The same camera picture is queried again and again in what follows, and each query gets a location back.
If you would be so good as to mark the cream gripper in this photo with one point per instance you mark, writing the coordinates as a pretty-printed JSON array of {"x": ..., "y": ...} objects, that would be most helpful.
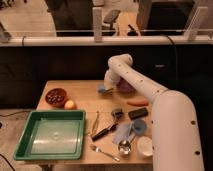
[{"x": 109, "y": 87}]

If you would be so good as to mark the blue sponge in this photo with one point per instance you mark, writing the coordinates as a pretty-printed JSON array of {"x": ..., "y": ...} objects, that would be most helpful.
[{"x": 102, "y": 89}]

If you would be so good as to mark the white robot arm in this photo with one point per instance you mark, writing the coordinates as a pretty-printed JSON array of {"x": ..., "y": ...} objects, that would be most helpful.
[{"x": 175, "y": 133}]

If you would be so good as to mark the green plastic tray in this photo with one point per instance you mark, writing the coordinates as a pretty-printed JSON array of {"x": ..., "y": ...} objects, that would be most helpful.
[{"x": 52, "y": 135}]

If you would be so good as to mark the purple bowl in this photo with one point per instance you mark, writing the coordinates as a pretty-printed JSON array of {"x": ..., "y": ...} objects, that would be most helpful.
[{"x": 124, "y": 87}]

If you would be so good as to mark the orange carrot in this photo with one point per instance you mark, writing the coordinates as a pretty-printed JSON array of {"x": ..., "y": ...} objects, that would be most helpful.
[{"x": 138, "y": 103}]

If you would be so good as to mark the wooden table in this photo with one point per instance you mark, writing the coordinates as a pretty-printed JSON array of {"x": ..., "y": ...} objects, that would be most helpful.
[{"x": 85, "y": 95}]

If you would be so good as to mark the yellow green tongs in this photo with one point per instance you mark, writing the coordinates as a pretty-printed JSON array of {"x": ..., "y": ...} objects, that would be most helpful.
[{"x": 95, "y": 124}]

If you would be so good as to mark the yellow round fruit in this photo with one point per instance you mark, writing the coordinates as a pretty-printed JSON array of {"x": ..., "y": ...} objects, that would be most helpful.
[{"x": 70, "y": 105}]

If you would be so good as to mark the black rectangular block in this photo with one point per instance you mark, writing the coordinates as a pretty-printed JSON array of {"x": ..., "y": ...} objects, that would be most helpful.
[{"x": 134, "y": 114}]

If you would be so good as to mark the blue cloth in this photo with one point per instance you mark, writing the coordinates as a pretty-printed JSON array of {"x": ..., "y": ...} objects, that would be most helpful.
[{"x": 123, "y": 132}]

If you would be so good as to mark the blue plastic cup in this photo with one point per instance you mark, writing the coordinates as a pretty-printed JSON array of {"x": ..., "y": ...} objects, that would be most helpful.
[{"x": 139, "y": 127}]

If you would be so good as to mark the brown bowl with nuts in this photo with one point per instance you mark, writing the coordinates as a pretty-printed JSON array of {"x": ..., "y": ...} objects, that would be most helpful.
[{"x": 56, "y": 97}]

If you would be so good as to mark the white railing bar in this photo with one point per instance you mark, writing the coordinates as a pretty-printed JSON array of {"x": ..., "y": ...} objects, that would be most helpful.
[{"x": 106, "y": 41}]

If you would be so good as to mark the silver fork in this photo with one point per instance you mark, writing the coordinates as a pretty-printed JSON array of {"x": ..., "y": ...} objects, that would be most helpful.
[{"x": 97, "y": 149}]

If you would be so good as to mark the silver measuring spoon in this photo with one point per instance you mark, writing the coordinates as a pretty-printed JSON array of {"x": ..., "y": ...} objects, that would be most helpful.
[{"x": 125, "y": 145}]

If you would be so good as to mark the black office chair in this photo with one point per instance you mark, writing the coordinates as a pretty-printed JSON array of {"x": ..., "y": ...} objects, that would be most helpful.
[{"x": 108, "y": 22}]

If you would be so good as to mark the black handled brush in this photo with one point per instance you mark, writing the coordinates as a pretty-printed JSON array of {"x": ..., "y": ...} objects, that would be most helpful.
[{"x": 117, "y": 114}]

